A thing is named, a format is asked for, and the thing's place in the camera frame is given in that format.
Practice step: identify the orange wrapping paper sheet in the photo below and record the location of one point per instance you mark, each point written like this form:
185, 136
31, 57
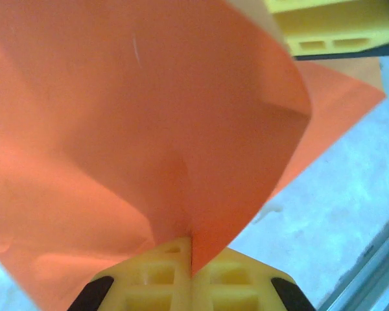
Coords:
133, 129

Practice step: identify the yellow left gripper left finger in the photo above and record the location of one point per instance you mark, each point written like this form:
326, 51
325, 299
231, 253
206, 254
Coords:
149, 285

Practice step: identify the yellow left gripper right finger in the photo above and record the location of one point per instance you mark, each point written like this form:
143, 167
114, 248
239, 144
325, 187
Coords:
240, 288

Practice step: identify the long grooved aluminium rail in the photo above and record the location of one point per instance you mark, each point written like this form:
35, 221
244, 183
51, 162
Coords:
369, 269

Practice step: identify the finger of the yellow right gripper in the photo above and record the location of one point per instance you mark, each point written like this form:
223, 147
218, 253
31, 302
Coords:
343, 29
327, 4

